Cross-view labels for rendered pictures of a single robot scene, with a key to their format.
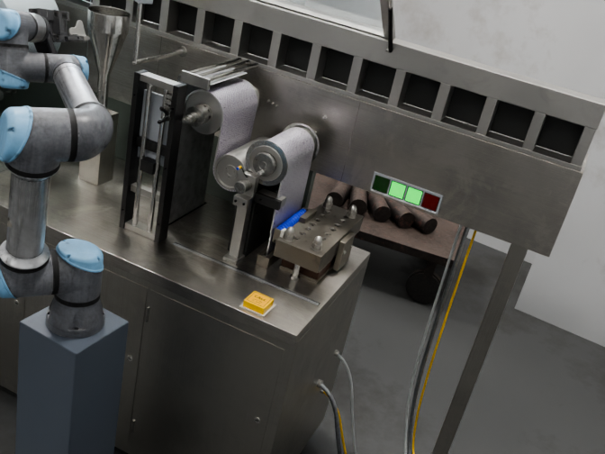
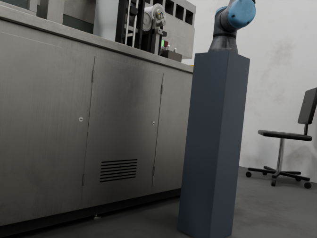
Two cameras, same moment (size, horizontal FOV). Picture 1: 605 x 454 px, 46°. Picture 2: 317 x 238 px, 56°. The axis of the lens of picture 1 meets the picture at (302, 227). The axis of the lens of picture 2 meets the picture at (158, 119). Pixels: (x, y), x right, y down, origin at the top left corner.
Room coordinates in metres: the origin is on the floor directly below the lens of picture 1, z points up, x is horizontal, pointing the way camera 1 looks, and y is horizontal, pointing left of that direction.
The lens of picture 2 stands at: (1.26, 2.06, 0.59)
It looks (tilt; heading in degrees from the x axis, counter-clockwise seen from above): 1 degrees down; 292
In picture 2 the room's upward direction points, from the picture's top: 6 degrees clockwise
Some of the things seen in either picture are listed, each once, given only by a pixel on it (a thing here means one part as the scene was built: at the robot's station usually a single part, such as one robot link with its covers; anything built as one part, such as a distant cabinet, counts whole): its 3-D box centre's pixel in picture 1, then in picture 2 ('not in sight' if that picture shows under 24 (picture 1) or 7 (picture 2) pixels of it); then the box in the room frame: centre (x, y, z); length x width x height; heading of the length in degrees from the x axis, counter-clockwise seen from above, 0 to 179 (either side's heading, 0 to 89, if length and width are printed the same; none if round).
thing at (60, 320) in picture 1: (76, 305); (223, 46); (1.56, 0.54, 0.95); 0.15 x 0.15 x 0.10
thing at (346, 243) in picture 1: (344, 251); not in sight; (2.19, -0.16, 0.96); 0.10 x 0.03 x 0.11; 161
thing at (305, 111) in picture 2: not in sight; (283, 134); (1.22, -1.28, 0.49); 0.62 x 0.62 x 0.98
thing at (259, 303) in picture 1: (258, 302); not in sight; (1.83, 0.08, 0.91); 0.07 x 0.07 x 0.02; 71
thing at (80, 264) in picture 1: (76, 268); (226, 22); (1.56, 0.54, 1.07); 0.13 x 0.12 x 0.14; 122
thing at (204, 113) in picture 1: (198, 114); not in sight; (2.16, 0.40, 1.33); 0.06 x 0.06 x 0.06; 71
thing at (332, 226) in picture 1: (320, 234); (154, 57); (2.20, -0.07, 1.00); 0.40 x 0.16 x 0.06; 161
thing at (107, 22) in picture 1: (108, 20); not in sight; (2.44, 0.80, 1.50); 0.14 x 0.14 x 0.06
